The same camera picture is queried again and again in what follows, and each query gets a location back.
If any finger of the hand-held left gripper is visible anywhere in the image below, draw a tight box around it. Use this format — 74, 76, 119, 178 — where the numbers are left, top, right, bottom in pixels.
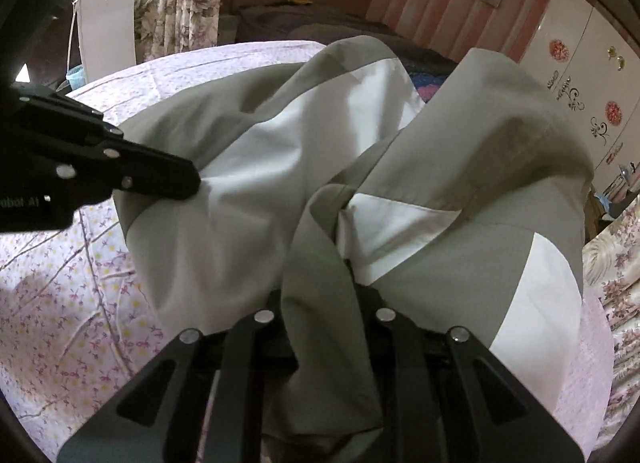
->
0, 85, 202, 204

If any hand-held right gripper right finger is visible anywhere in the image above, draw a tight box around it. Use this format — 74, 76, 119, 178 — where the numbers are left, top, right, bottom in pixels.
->
352, 273, 586, 463

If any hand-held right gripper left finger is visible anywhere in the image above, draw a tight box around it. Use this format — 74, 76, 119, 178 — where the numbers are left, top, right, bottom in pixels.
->
57, 310, 296, 463

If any grey and white jacket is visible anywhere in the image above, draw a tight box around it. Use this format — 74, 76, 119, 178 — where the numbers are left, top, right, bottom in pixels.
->
112, 35, 596, 463

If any pink floral sheet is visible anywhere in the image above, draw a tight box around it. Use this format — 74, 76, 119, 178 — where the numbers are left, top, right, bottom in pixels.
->
0, 40, 616, 459

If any white box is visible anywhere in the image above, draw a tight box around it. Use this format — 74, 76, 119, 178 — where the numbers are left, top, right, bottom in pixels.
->
75, 0, 138, 86

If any floral curtain with blue top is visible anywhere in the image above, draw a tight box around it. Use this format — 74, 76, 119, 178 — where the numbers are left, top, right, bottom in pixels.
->
132, 0, 236, 64
582, 193, 640, 444

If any blue pink striped blanket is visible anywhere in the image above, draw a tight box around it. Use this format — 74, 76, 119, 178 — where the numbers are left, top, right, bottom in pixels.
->
412, 70, 453, 104

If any white wardrobe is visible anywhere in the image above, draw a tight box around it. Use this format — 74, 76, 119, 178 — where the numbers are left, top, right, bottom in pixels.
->
520, 0, 640, 204

